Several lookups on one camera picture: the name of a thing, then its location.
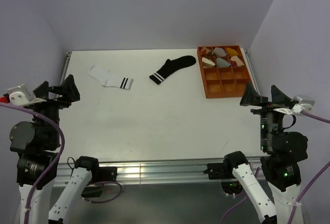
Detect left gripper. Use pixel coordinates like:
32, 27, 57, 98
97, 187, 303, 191
29, 73, 79, 146

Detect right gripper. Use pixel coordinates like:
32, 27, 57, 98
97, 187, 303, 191
239, 79, 290, 149

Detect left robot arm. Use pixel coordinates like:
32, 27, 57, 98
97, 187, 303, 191
7, 75, 101, 223

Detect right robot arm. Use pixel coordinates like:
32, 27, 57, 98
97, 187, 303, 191
223, 82, 308, 223

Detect pink maroon rolled sock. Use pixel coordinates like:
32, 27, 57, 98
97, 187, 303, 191
230, 56, 245, 67

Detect orange compartment tray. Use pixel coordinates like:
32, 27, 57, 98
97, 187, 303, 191
197, 45, 257, 99

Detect grey teal rolled sock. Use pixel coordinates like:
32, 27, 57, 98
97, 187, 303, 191
216, 57, 231, 68

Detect yellow rolled sock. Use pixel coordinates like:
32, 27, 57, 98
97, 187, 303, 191
226, 47, 239, 57

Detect grey white rolled sock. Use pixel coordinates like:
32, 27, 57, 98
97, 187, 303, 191
213, 47, 227, 57

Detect white brown rolled sock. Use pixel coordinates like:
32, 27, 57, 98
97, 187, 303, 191
202, 57, 216, 68

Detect brown orange rolled sock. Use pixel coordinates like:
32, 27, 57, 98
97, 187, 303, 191
200, 46, 214, 57

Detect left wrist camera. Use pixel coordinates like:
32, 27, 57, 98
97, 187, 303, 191
7, 84, 36, 106

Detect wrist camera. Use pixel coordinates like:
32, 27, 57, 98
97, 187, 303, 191
292, 95, 315, 114
7, 84, 36, 106

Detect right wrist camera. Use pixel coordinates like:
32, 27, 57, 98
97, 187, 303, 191
292, 95, 315, 114

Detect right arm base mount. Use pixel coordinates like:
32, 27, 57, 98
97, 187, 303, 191
203, 163, 234, 180

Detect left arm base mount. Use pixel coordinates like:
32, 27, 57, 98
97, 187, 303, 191
90, 167, 118, 183

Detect aluminium front rail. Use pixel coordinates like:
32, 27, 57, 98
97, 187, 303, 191
53, 156, 266, 186

